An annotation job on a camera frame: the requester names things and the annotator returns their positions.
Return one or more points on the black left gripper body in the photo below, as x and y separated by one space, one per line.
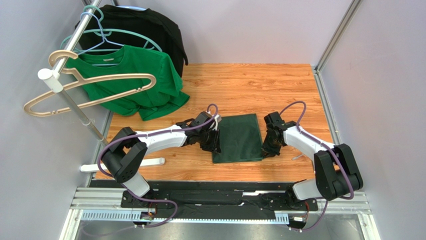
209 140

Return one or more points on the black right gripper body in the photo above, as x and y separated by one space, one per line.
269 145

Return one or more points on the dark green cloth napkin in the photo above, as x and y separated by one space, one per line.
240 140

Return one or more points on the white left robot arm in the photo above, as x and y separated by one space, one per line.
122 157

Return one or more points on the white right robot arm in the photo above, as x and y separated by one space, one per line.
336 171

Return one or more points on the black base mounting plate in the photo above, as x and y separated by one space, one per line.
275 200

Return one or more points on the black t-shirt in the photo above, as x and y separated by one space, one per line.
149 23

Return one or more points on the teal plastic hanger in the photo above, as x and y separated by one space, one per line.
149 43

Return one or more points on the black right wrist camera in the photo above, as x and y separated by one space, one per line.
273 120

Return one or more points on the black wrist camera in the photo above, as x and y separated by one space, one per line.
204 121
273 120

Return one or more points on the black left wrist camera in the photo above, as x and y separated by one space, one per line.
204 121

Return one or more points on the aluminium frame rail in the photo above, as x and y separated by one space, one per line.
105 204

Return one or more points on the light blue wire hanger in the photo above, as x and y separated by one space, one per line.
100 33

